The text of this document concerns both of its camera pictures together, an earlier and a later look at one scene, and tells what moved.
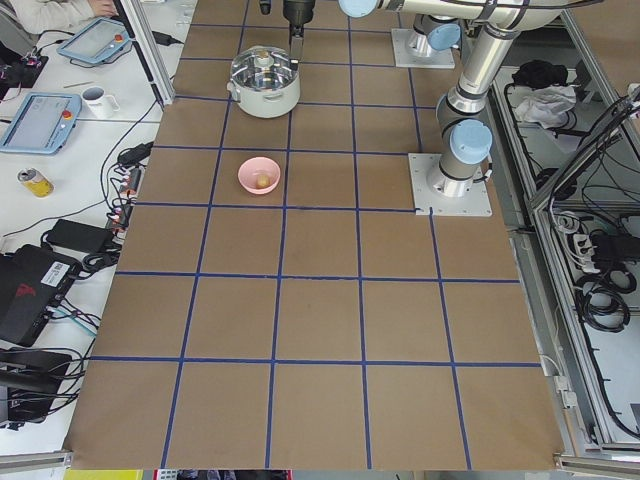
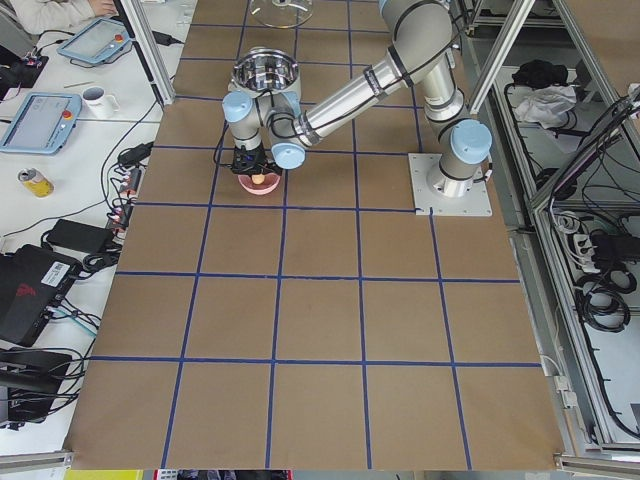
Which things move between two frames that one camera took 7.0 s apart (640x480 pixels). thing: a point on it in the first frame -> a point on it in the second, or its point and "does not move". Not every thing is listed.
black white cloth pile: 540,93 does not move
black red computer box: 31,281 does not move
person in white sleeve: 41,16 does not move
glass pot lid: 263,68 -> 281,13
